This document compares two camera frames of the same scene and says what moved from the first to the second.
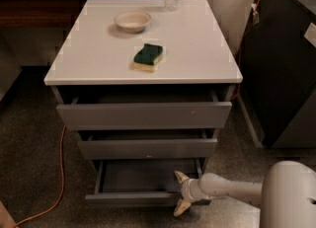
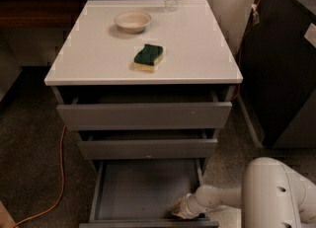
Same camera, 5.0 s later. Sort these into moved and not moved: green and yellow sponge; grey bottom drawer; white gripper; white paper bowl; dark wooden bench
Moved: grey bottom drawer; white gripper
Not moved: dark wooden bench; green and yellow sponge; white paper bowl
